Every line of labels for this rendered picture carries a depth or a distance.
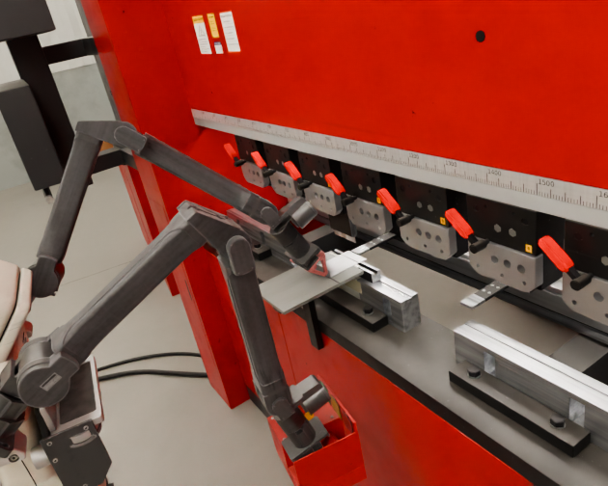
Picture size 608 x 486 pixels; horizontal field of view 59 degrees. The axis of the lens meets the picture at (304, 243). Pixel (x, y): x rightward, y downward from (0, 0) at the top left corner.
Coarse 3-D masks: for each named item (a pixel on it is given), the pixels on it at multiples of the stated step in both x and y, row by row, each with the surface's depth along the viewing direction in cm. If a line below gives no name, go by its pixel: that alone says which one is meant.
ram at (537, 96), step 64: (192, 0) 168; (256, 0) 137; (320, 0) 115; (384, 0) 100; (448, 0) 88; (512, 0) 78; (576, 0) 71; (192, 64) 188; (256, 64) 150; (320, 64) 124; (384, 64) 106; (448, 64) 93; (512, 64) 82; (576, 64) 74; (320, 128) 135; (384, 128) 114; (448, 128) 99; (512, 128) 87; (576, 128) 78; (512, 192) 92
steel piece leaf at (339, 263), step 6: (336, 258) 158; (342, 258) 157; (348, 258) 156; (330, 264) 155; (336, 264) 154; (342, 264) 154; (348, 264) 153; (354, 264) 152; (318, 270) 153; (330, 270) 152; (336, 270) 151; (342, 270) 151; (330, 276) 149
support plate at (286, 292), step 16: (288, 272) 156; (304, 272) 154; (352, 272) 149; (272, 288) 149; (288, 288) 148; (304, 288) 146; (320, 288) 144; (272, 304) 142; (288, 304) 141; (304, 304) 141
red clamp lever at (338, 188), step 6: (330, 174) 134; (330, 180) 133; (336, 180) 133; (336, 186) 132; (342, 186) 132; (336, 192) 132; (342, 192) 132; (342, 198) 132; (348, 198) 131; (354, 198) 132; (342, 204) 132
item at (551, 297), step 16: (368, 240) 188; (416, 256) 169; (432, 256) 161; (464, 256) 150; (448, 272) 158; (464, 272) 152; (480, 288) 149; (512, 288) 139; (544, 288) 131; (560, 288) 127; (512, 304) 142; (528, 304) 136; (544, 304) 132; (560, 304) 128; (560, 320) 130; (576, 320) 127; (592, 320) 122; (592, 336) 124
